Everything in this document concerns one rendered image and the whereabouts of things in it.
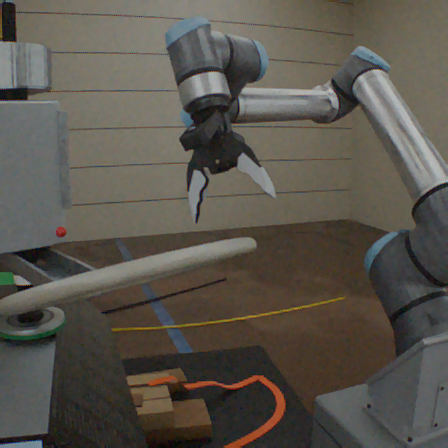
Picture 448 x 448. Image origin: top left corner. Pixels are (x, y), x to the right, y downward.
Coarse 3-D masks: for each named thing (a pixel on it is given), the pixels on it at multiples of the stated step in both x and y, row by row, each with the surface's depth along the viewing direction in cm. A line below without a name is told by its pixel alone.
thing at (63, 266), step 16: (0, 256) 135; (16, 256) 124; (48, 256) 133; (64, 256) 124; (16, 272) 125; (32, 272) 113; (48, 272) 124; (64, 272) 124; (80, 272) 117; (64, 304) 100
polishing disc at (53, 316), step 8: (48, 312) 145; (56, 312) 146; (0, 320) 138; (8, 320) 138; (16, 320) 138; (40, 320) 139; (48, 320) 139; (56, 320) 139; (0, 328) 133; (8, 328) 132; (16, 328) 133; (24, 328) 133; (32, 328) 133; (40, 328) 133; (48, 328) 135
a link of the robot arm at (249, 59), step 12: (228, 36) 86; (240, 48) 87; (252, 48) 90; (264, 48) 93; (240, 60) 88; (252, 60) 90; (264, 60) 92; (228, 72) 88; (240, 72) 90; (252, 72) 92; (264, 72) 94; (228, 84) 92; (240, 84) 93
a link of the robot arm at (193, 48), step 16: (176, 32) 81; (192, 32) 80; (208, 32) 82; (176, 48) 81; (192, 48) 80; (208, 48) 81; (224, 48) 84; (176, 64) 82; (192, 64) 80; (208, 64) 80; (224, 64) 86; (176, 80) 83
